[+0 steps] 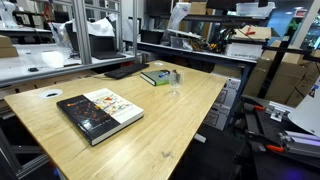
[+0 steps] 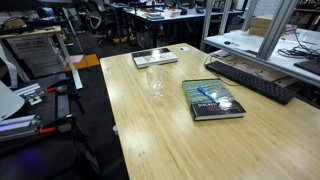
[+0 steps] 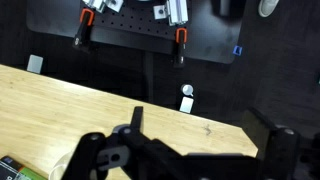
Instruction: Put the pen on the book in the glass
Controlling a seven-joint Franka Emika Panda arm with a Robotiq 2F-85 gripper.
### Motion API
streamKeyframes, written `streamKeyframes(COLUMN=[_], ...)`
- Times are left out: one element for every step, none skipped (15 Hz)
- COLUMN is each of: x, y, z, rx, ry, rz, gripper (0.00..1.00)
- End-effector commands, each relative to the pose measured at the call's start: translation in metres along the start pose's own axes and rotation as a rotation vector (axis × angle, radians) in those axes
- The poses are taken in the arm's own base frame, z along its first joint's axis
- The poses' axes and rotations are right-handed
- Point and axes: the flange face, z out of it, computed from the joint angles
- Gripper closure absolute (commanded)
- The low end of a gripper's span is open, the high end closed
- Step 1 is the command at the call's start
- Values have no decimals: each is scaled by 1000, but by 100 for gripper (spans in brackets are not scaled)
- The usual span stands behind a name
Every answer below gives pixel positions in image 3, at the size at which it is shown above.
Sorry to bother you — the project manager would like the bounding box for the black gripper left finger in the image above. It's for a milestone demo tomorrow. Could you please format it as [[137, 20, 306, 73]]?
[[63, 106, 183, 180]]

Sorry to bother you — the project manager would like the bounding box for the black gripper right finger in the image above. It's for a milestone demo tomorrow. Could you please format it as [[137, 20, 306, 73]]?
[[241, 108, 301, 180]]

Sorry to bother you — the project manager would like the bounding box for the clear drinking glass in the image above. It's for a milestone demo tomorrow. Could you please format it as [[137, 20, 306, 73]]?
[[49, 151, 76, 180]]

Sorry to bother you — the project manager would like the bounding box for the green book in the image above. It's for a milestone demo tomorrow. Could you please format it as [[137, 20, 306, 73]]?
[[0, 155, 48, 180]]

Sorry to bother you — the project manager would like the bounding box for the small blue object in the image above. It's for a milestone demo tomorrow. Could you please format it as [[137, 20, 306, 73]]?
[[232, 45, 243, 57]]

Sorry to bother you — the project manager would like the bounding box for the small white round cup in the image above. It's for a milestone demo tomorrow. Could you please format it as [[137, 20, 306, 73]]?
[[180, 83, 195, 98]]

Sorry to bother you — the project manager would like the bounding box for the black pegboard panel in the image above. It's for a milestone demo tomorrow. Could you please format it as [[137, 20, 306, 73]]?
[[25, 0, 243, 65]]

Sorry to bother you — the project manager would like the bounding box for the orange black clamp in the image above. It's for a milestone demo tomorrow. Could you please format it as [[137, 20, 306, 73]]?
[[173, 27, 188, 68], [72, 8, 95, 52]]

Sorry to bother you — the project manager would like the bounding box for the black perforated breadboard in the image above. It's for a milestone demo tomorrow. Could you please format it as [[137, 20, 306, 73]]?
[[78, 0, 193, 42]]

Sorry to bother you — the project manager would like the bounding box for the white shoe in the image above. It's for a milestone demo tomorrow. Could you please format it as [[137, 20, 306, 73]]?
[[258, 0, 280, 18]]

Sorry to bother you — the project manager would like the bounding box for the short aluminium extrusion piece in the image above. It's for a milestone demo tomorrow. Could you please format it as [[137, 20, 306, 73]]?
[[82, 0, 106, 14]]

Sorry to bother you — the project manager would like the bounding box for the large aluminium extrusion bar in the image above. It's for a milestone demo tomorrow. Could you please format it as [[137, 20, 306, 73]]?
[[166, 0, 190, 27]]

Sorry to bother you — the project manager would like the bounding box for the aluminium corner bracket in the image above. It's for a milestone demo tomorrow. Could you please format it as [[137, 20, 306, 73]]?
[[105, 0, 125, 14], [153, 4, 168, 20]]

